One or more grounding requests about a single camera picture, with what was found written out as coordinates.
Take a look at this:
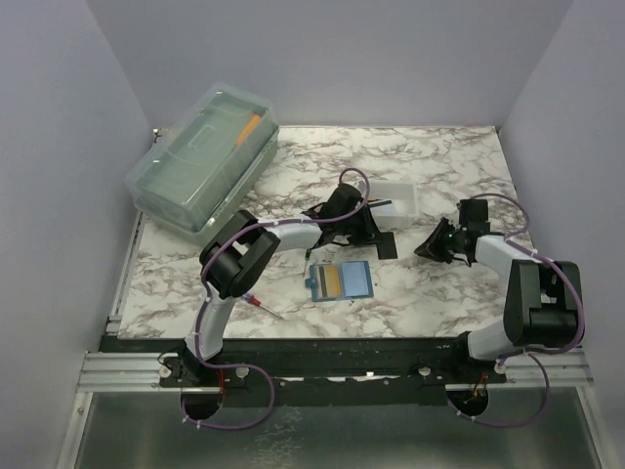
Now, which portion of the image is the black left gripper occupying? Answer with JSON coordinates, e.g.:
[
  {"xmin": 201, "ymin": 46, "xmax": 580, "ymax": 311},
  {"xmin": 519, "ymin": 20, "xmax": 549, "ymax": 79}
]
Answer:
[{"xmin": 336, "ymin": 204, "xmax": 385, "ymax": 247}]

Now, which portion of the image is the black credit card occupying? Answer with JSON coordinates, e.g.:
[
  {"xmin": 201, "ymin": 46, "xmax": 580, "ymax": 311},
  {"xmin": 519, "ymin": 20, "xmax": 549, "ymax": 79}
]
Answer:
[{"xmin": 375, "ymin": 232, "xmax": 398, "ymax": 260}]

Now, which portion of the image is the blue leather card holder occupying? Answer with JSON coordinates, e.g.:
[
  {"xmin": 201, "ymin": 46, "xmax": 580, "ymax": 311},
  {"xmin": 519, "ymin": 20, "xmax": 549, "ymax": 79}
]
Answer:
[{"xmin": 305, "ymin": 261, "xmax": 374, "ymax": 302}]

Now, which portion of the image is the white plastic card tray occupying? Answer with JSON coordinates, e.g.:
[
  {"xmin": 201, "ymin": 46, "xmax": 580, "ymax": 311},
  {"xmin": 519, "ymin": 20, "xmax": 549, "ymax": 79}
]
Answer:
[{"xmin": 368, "ymin": 180, "xmax": 420, "ymax": 231}]

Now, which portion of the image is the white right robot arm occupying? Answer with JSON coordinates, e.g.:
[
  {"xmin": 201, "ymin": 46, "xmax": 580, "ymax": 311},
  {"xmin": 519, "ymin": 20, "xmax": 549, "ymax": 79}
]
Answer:
[{"xmin": 414, "ymin": 193, "xmax": 586, "ymax": 383}]

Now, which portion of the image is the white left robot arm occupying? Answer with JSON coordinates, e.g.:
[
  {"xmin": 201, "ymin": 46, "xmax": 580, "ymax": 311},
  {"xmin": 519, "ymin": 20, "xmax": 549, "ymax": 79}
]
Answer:
[{"xmin": 183, "ymin": 183, "xmax": 396, "ymax": 386}]

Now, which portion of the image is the white striped credit card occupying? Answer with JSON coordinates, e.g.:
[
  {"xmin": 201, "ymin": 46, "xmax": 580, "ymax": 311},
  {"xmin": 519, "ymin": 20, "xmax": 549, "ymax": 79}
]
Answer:
[{"xmin": 368, "ymin": 199, "xmax": 397, "ymax": 217}]

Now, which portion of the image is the green black screwdriver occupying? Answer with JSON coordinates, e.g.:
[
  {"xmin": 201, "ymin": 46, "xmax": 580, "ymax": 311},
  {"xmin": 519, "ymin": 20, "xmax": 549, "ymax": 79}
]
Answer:
[{"xmin": 302, "ymin": 249, "xmax": 313, "ymax": 277}]

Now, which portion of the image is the blue red screwdriver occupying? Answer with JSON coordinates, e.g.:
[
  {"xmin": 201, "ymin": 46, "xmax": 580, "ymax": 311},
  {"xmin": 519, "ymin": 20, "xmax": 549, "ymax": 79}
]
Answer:
[{"xmin": 242, "ymin": 292, "xmax": 282, "ymax": 320}]

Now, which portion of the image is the orange pen in box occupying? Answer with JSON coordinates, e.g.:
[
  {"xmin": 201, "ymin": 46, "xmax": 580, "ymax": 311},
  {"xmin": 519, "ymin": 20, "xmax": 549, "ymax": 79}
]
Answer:
[{"xmin": 235, "ymin": 113, "xmax": 263, "ymax": 147}]

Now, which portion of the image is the clear plastic storage box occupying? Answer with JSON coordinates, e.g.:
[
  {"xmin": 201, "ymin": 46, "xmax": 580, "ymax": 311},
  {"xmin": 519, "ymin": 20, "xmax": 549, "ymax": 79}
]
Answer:
[{"xmin": 126, "ymin": 84, "xmax": 279, "ymax": 246}]

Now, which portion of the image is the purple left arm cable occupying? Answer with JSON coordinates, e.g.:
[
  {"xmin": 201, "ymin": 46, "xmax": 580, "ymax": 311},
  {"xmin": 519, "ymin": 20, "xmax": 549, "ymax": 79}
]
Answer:
[{"xmin": 193, "ymin": 168, "xmax": 372, "ymax": 431}]

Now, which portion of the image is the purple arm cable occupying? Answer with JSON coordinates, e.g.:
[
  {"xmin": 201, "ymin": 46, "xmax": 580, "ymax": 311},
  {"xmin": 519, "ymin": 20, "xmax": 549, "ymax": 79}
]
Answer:
[
  {"xmin": 480, "ymin": 192, "xmax": 587, "ymax": 429},
  {"xmin": 193, "ymin": 168, "xmax": 372, "ymax": 431}
]

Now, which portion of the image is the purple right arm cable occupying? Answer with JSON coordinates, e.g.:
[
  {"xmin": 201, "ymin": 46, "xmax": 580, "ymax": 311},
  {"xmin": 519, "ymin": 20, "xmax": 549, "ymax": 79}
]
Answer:
[{"xmin": 480, "ymin": 192, "xmax": 587, "ymax": 429}]

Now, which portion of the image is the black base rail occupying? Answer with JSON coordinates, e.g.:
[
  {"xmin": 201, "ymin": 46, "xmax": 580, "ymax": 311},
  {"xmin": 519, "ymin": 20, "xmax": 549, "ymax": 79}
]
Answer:
[{"xmin": 97, "ymin": 331, "xmax": 567, "ymax": 406}]

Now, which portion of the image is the aluminium frame rail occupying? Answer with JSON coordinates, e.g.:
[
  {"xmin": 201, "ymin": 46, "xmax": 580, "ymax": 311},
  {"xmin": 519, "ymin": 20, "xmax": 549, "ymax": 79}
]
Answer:
[{"xmin": 77, "ymin": 342, "xmax": 594, "ymax": 393}]

